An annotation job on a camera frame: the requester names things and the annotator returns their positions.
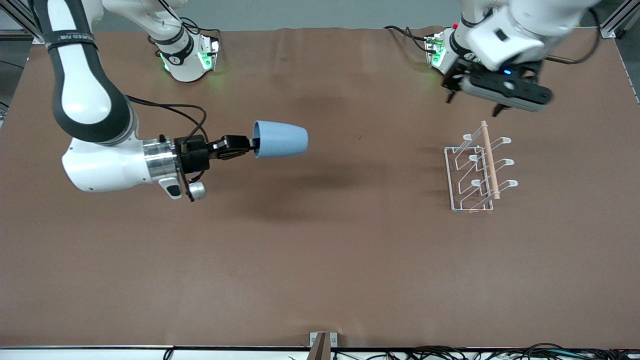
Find light blue plastic cup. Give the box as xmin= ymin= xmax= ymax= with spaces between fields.
xmin=252 ymin=120 xmax=309 ymax=160

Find brown table cover mat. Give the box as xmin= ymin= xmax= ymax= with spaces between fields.
xmin=0 ymin=26 xmax=640 ymax=350

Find silver left base connector bracket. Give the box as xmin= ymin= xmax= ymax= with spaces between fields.
xmin=425 ymin=32 xmax=447 ymax=69

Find silver base connector bracket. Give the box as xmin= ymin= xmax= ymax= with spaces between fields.
xmin=199 ymin=34 xmax=221 ymax=72
xmin=425 ymin=32 xmax=447 ymax=69

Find white wire cup holder rack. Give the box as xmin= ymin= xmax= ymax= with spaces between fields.
xmin=443 ymin=120 xmax=519 ymax=214

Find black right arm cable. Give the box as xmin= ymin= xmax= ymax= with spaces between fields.
xmin=125 ymin=95 xmax=208 ymax=151

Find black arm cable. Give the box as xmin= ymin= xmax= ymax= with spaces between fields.
xmin=545 ymin=7 xmax=602 ymax=66
xmin=125 ymin=95 xmax=208 ymax=151

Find black left base cable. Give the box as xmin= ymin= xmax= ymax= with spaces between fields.
xmin=384 ymin=25 xmax=436 ymax=53

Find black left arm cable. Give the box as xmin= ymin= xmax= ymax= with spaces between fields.
xmin=545 ymin=7 xmax=602 ymax=66

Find silver right base connector bracket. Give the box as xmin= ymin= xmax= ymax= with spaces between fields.
xmin=199 ymin=34 xmax=221 ymax=72

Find black right base cables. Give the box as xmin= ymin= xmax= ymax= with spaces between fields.
xmin=147 ymin=0 xmax=222 ymax=51

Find aluminium frame extrusion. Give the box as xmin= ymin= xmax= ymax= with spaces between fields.
xmin=0 ymin=0 xmax=46 ymax=43
xmin=600 ymin=0 xmax=640 ymax=39

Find silver table edge bracket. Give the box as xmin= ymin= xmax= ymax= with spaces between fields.
xmin=309 ymin=332 xmax=339 ymax=349

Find brown camera mount post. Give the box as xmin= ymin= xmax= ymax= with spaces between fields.
xmin=306 ymin=332 xmax=332 ymax=360

